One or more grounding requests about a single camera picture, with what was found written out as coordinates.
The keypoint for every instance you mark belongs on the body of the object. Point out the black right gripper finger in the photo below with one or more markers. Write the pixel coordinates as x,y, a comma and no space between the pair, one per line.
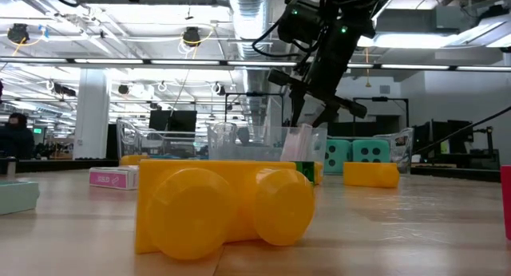
328,114
297,108

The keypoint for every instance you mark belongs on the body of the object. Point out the playing card box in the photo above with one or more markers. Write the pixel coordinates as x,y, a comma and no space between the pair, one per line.
112,179
297,144

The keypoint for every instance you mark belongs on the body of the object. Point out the orange yellow toy block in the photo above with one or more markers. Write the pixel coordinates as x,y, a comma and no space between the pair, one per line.
371,175

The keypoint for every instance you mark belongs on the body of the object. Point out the blue rectangular block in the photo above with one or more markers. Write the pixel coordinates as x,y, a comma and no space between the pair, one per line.
175,157

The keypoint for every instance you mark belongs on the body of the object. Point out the yellow square toy block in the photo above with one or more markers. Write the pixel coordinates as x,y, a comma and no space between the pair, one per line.
135,160

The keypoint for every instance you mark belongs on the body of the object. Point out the red toy brick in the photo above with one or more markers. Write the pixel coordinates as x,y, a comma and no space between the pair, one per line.
507,204

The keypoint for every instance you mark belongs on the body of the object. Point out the light blue toy block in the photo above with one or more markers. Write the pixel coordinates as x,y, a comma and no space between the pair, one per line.
16,196

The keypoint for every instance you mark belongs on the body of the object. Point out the teal foam die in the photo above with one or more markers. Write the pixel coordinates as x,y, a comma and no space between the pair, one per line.
371,150
337,156

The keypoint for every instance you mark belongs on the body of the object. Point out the small clear plastic box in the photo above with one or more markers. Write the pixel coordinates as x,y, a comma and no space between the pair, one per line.
255,144

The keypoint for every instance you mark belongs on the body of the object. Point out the small green yellow brick stack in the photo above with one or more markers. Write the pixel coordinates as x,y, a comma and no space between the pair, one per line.
305,172

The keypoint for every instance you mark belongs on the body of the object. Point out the black monitor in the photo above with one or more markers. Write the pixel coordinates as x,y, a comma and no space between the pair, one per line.
159,120
185,120

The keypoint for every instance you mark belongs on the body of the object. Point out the black workstation equipment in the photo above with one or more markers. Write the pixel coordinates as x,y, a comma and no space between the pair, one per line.
459,132

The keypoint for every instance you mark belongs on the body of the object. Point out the large yellow two-stud block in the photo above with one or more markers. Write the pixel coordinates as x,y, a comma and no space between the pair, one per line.
199,212

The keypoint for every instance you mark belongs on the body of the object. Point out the long ceiling light strip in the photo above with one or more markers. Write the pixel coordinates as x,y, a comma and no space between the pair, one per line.
120,61

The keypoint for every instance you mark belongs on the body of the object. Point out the white building pillar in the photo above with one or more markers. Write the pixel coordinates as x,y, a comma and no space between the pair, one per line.
92,116

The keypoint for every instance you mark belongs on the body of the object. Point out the green exit sign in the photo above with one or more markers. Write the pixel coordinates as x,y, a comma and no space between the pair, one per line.
38,130

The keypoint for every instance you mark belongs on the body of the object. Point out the person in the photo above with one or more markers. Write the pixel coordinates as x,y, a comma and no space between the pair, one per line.
16,140

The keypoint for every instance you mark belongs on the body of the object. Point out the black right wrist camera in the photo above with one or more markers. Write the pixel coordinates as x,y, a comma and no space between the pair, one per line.
297,22

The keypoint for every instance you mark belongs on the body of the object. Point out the black gantry frame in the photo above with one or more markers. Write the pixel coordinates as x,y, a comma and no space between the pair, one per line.
383,99
239,94

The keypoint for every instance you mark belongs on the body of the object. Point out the silver ribbed ceiling duct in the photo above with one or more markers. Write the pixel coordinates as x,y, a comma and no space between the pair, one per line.
243,13

